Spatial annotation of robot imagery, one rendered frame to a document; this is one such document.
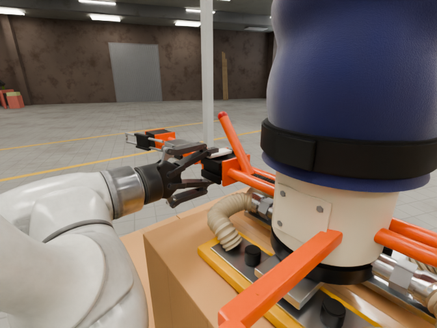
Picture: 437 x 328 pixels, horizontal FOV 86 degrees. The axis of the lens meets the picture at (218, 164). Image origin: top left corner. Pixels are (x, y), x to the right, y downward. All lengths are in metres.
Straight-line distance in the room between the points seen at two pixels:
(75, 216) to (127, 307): 0.14
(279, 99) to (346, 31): 0.09
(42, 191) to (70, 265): 0.16
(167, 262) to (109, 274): 0.21
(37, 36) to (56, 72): 1.67
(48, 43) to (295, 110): 15.21
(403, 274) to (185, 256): 0.35
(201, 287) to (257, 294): 0.21
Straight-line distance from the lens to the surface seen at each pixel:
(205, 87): 3.58
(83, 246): 0.31
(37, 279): 0.27
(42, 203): 0.40
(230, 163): 0.51
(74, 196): 0.40
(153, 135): 0.80
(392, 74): 0.28
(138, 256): 1.16
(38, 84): 15.54
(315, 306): 0.41
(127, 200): 0.43
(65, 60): 15.20
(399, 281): 0.42
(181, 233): 0.56
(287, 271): 0.27
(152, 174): 0.46
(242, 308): 0.24
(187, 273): 0.47
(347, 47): 0.28
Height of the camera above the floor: 1.28
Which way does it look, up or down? 20 degrees down
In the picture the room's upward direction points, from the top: straight up
